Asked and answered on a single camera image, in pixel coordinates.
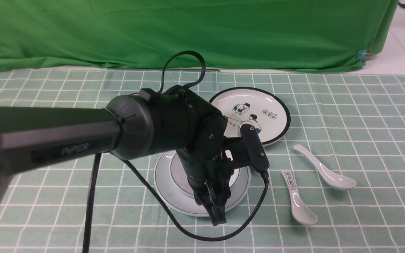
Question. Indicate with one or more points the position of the cartoon picture plate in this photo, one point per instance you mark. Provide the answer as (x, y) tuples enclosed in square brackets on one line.
[(261, 109)]

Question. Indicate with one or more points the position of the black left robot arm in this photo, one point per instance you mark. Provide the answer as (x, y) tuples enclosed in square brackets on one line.
[(131, 126)]

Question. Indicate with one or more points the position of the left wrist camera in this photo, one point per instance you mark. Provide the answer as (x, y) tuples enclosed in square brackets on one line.
[(259, 163)]

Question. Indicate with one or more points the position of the blue binder clip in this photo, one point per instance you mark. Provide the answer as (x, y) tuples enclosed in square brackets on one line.
[(362, 55)]

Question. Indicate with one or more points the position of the green backdrop cloth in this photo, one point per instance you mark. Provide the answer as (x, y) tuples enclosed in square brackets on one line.
[(314, 36)]

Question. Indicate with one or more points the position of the white spoon with label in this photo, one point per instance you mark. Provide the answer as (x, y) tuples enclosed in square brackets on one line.
[(300, 212)]

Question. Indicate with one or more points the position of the green checkered tablecloth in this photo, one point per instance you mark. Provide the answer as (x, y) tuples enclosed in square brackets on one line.
[(353, 123)]

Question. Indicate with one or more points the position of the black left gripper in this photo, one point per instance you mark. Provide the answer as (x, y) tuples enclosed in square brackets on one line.
[(217, 177)]

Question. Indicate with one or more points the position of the plain white ceramic spoon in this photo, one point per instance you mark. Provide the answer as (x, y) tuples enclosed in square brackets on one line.
[(332, 179)]

